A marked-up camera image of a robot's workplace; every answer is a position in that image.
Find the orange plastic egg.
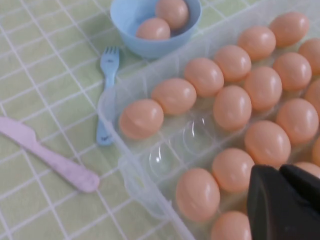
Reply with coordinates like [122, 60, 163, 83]
[150, 77, 198, 116]
[244, 120, 292, 168]
[118, 98, 165, 140]
[276, 98, 320, 146]
[272, 51, 313, 91]
[210, 211, 253, 240]
[243, 65, 283, 112]
[297, 37, 320, 69]
[213, 84, 253, 132]
[154, 0, 190, 31]
[183, 57, 225, 98]
[175, 167, 221, 223]
[292, 161, 320, 180]
[213, 44, 253, 83]
[311, 136, 320, 162]
[269, 11, 311, 48]
[135, 17, 172, 41]
[237, 25, 277, 62]
[211, 147, 256, 193]

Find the pink plastic knife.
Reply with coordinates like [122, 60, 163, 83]
[0, 116, 101, 193]

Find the light blue plastic bowl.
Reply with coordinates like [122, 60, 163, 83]
[110, 0, 202, 60]

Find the green checkered tablecloth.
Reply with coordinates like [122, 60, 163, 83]
[0, 0, 320, 240]

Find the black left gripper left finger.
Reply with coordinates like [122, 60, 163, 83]
[247, 164, 320, 240]

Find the light blue plastic fork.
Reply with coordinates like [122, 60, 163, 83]
[96, 46, 120, 147]

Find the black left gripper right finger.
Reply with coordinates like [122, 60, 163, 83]
[279, 164, 320, 212]

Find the clear plastic egg box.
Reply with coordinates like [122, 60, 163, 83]
[96, 0, 320, 240]

